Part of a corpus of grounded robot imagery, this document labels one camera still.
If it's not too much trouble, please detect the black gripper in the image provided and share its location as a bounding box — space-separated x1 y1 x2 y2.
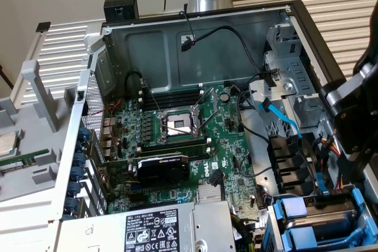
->
320 0 378 176

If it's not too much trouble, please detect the red yellow power wire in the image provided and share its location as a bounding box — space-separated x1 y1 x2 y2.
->
320 135 346 192

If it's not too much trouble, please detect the blue data wire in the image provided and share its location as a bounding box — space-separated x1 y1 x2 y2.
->
257 98 330 197

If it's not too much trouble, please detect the blue disk caddy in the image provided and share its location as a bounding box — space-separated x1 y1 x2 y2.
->
280 224 370 248

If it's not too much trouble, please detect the silver optical drive cage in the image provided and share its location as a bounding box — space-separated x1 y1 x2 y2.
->
264 15 328 130

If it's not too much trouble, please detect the green motherboard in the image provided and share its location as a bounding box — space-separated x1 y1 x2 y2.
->
99 82 266 229

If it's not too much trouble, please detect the hard drive in blue caddy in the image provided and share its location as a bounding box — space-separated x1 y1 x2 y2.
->
267 183 378 252

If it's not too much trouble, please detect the metal socket cover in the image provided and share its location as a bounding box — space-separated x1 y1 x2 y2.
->
193 86 220 117

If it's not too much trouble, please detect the metal locking lever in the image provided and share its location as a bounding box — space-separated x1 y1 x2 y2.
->
196 106 219 135
141 78 162 114

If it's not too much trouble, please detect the black RAM slot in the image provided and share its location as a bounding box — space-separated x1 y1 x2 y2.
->
144 89 204 99
140 147 211 160
138 140 211 151
143 96 204 109

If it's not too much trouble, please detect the silver chipset heatsink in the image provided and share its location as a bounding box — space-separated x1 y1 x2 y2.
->
197 185 222 204

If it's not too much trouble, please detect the CPU socket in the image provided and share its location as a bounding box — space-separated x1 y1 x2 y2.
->
156 107 204 146

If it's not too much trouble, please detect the black graphics card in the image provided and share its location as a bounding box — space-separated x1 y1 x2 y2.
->
102 150 191 189

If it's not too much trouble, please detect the open grey PC case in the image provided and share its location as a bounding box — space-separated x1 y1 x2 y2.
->
48 0 378 252

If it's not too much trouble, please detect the black clamp block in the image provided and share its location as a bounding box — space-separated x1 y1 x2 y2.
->
103 0 139 24

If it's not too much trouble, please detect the silver power supply with label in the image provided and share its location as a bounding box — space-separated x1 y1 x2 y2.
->
57 200 237 252

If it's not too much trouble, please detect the grey parts rack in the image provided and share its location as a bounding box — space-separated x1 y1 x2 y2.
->
0 59 80 204

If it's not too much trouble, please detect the green RAM stick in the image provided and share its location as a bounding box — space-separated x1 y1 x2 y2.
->
0 149 50 172

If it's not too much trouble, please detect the white case fixture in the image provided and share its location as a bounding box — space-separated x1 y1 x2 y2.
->
0 192 63 252

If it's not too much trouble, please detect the silver CPU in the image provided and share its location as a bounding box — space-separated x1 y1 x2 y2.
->
0 130 21 158

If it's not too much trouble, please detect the black plastic air duct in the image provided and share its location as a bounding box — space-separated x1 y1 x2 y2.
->
267 133 318 197

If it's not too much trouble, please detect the black motherboard cable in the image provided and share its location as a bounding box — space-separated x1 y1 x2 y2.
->
237 89 271 143

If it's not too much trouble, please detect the black flat connector cable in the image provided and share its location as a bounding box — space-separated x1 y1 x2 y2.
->
208 169 226 202

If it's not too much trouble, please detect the black wire with connector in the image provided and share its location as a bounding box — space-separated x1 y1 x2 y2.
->
180 25 280 87

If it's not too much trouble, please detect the thin black red wire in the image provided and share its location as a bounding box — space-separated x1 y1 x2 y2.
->
178 9 197 45

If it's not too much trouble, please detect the black wire loop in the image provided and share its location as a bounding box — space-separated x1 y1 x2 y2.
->
124 70 148 99

